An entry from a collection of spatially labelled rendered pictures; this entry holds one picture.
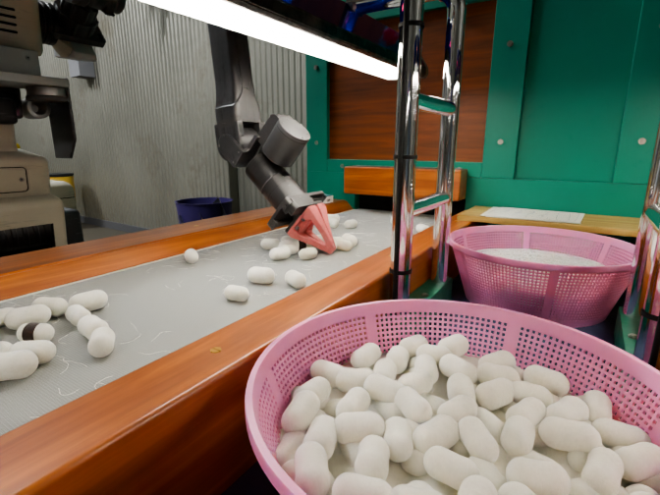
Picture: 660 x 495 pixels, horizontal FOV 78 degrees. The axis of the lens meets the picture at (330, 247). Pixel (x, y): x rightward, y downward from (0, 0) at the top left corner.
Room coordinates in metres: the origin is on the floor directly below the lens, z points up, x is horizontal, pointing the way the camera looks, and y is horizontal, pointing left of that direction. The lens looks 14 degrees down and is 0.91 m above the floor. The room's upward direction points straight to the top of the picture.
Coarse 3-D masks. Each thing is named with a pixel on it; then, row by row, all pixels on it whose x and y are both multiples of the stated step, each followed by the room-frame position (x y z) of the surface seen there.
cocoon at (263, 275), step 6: (252, 270) 0.49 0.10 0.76; (258, 270) 0.49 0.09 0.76; (264, 270) 0.49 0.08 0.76; (270, 270) 0.49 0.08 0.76; (252, 276) 0.49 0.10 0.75; (258, 276) 0.49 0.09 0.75; (264, 276) 0.48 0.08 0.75; (270, 276) 0.49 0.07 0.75; (252, 282) 0.49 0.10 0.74; (258, 282) 0.49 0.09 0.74; (264, 282) 0.49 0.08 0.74; (270, 282) 0.49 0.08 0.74
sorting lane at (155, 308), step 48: (240, 240) 0.74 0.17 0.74; (384, 240) 0.74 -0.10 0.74; (96, 288) 0.48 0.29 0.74; (144, 288) 0.48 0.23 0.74; (192, 288) 0.48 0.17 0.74; (288, 288) 0.48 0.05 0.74; (0, 336) 0.35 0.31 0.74; (144, 336) 0.35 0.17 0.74; (192, 336) 0.35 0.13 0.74; (0, 384) 0.27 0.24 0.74; (48, 384) 0.27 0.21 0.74; (96, 384) 0.27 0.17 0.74; (0, 432) 0.21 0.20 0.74
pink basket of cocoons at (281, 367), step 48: (288, 336) 0.29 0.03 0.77; (336, 336) 0.33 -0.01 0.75; (384, 336) 0.35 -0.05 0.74; (432, 336) 0.35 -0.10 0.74; (480, 336) 0.34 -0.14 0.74; (528, 336) 0.32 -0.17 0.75; (576, 336) 0.29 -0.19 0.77; (288, 384) 0.27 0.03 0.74; (576, 384) 0.28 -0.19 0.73; (624, 384) 0.25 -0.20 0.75; (288, 480) 0.15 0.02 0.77
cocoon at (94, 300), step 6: (78, 294) 0.40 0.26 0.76; (84, 294) 0.40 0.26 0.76; (90, 294) 0.40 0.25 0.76; (96, 294) 0.41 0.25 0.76; (102, 294) 0.41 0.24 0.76; (72, 300) 0.39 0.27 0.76; (78, 300) 0.39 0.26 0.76; (84, 300) 0.40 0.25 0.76; (90, 300) 0.40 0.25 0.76; (96, 300) 0.40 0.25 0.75; (102, 300) 0.41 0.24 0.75; (84, 306) 0.39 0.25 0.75; (90, 306) 0.40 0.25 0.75; (96, 306) 0.40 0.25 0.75; (102, 306) 0.41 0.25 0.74
